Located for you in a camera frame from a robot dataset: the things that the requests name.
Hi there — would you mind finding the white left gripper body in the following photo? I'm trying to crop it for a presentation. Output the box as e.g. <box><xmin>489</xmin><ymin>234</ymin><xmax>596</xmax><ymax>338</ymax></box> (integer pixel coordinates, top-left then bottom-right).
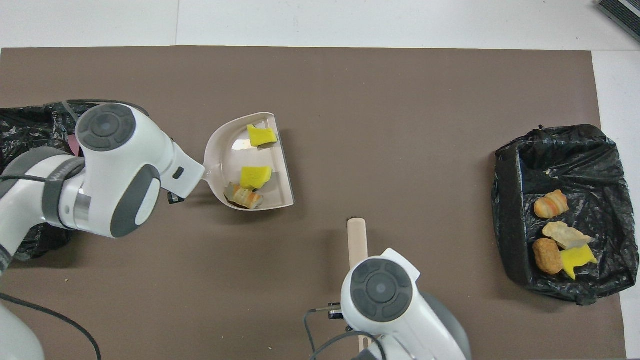
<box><xmin>161</xmin><ymin>141</ymin><xmax>206</xmax><ymax>200</ymax></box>

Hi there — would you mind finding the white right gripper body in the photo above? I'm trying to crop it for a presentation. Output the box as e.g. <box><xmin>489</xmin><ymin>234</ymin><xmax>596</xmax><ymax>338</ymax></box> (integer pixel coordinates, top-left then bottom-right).
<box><xmin>369</xmin><ymin>248</ymin><xmax>421</xmax><ymax>283</ymax></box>

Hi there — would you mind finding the beige plastic dustpan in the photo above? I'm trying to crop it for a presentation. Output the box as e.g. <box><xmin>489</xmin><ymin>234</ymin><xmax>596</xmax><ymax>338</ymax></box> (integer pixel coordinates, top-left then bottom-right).
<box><xmin>202</xmin><ymin>112</ymin><xmax>296</xmax><ymax>212</ymax></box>

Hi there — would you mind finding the beige layered chunk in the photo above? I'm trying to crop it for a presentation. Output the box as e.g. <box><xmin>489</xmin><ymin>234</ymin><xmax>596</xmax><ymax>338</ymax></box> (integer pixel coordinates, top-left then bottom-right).
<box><xmin>223</xmin><ymin>182</ymin><xmax>264</xmax><ymax>210</ymax></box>

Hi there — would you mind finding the yellow sponge piece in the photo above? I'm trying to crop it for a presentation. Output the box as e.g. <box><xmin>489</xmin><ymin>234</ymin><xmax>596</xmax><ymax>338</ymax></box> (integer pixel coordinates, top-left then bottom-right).
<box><xmin>240</xmin><ymin>165</ymin><xmax>273</xmax><ymax>191</ymax></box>
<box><xmin>247</xmin><ymin>124</ymin><xmax>279</xmax><ymax>148</ymax></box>
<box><xmin>560</xmin><ymin>244</ymin><xmax>598</xmax><ymax>280</ymax></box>

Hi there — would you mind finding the brown bread roll toy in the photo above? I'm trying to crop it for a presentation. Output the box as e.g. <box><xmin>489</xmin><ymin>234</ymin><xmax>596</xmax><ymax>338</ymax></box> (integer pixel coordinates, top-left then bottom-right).
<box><xmin>532</xmin><ymin>238</ymin><xmax>564</xmax><ymax>275</ymax></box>

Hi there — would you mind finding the orange striped croissant toy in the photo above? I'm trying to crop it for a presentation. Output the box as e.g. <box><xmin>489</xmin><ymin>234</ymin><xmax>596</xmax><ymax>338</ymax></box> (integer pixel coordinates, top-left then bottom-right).
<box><xmin>533</xmin><ymin>189</ymin><xmax>570</xmax><ymax>219</ymax></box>

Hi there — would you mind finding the pale cream chunk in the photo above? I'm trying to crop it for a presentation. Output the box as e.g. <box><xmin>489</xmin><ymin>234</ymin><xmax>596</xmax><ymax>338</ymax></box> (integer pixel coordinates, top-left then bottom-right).
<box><xmin>542</xmin><ymin>221</ymin><xmax>594</xmax><ymax>250</ymax></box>

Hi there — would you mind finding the crumpled black trash bag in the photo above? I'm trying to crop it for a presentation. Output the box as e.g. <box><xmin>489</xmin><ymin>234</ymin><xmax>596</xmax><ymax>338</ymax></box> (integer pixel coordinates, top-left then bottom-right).
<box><xmin>0</xmin><ymin>102</ymin><xmax>93</xmax><ymax>262</ymax></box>

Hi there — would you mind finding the black bag lined open bin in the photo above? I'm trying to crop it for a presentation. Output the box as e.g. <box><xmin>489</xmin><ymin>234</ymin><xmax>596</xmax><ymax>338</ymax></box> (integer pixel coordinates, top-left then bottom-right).
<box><xmin>491</xmin><ymin>123</ymin><xmax>640</xmax><ymax>306</ymax></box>

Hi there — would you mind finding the brown table mat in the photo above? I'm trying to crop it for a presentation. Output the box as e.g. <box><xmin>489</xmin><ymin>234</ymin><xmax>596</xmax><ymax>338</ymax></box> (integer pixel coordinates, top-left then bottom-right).
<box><xmin>0</xmin><ymin>46</ymin><xmax>628</xmax><ymax>360</ymax></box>

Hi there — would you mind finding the dark grey ribbed panel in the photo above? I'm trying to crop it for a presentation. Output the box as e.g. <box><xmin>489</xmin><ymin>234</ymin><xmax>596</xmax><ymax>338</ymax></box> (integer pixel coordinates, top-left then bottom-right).
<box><xmin>597</xmin><ymin>0</ymin><xmax>640</xmax><ymax>43</ymax></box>

